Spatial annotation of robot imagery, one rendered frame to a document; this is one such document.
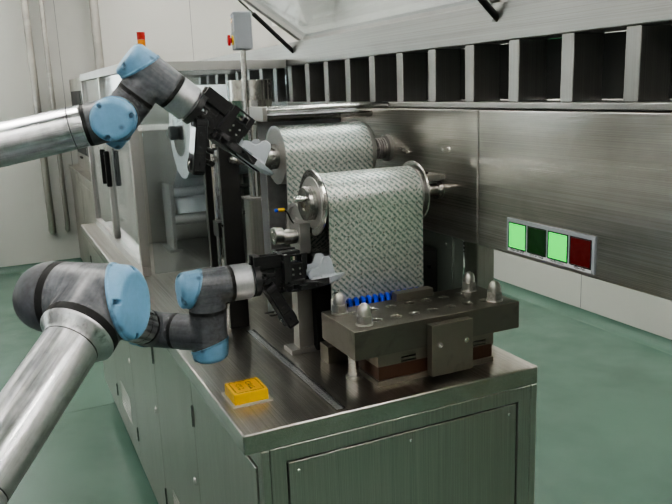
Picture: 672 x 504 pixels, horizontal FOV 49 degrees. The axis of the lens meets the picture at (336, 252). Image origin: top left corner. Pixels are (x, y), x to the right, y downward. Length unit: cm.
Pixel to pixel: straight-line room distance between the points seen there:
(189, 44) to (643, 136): 618
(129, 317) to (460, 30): 97
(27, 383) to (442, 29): 117
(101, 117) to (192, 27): 594
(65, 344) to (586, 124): 94
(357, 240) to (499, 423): 49
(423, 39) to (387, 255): 53
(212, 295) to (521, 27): 80
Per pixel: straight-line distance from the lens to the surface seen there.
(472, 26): 167
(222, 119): 151
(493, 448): 165
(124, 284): 114
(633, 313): 466
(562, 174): 144
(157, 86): 146
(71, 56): 703
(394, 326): 147
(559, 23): 145
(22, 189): 703
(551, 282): 514
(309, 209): 159
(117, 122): 132
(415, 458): 154
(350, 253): 161
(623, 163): 133
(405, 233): 167
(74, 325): 112
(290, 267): 153
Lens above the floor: 150
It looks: 13 degrees down
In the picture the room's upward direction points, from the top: 2 degrees counter-clockwise
